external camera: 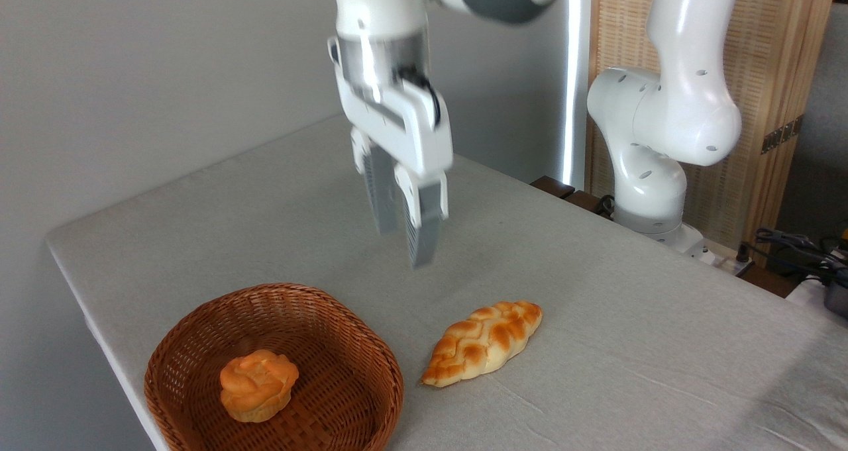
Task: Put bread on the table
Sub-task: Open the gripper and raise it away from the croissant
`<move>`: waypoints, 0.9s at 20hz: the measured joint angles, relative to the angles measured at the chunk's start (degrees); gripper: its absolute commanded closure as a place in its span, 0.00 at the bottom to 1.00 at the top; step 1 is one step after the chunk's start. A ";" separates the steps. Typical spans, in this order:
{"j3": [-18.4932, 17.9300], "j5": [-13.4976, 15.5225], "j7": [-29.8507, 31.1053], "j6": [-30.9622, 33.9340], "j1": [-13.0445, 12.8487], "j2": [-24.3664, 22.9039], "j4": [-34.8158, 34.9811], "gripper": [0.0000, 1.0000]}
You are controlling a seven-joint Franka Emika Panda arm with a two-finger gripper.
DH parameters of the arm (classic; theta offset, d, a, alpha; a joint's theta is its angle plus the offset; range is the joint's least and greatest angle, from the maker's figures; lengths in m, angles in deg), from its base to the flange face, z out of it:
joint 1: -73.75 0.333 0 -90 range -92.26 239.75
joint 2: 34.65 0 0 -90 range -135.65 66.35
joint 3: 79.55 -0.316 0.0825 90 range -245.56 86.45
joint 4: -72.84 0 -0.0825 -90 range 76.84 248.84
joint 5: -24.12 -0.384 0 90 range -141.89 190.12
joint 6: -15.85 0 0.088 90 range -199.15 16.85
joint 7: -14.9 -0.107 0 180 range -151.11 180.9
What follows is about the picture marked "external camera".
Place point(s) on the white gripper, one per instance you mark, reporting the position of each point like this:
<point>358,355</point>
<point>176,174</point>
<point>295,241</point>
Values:
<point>417,133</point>

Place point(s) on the dark wooden board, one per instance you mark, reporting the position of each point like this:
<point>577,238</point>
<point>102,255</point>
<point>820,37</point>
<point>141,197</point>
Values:
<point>563,191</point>

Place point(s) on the long braided bread loaf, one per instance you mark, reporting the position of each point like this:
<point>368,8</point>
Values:
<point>483,342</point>

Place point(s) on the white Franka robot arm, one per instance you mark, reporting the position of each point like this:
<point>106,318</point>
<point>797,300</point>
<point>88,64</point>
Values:
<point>676,113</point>

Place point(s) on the brown woven wicker basket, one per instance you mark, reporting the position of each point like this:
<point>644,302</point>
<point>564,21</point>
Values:
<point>344,371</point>

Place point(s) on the white power strip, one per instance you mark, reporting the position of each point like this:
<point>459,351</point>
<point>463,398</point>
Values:
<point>725,260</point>

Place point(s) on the round orange bread bun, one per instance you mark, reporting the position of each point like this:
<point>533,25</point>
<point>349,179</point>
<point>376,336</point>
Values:
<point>258,385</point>

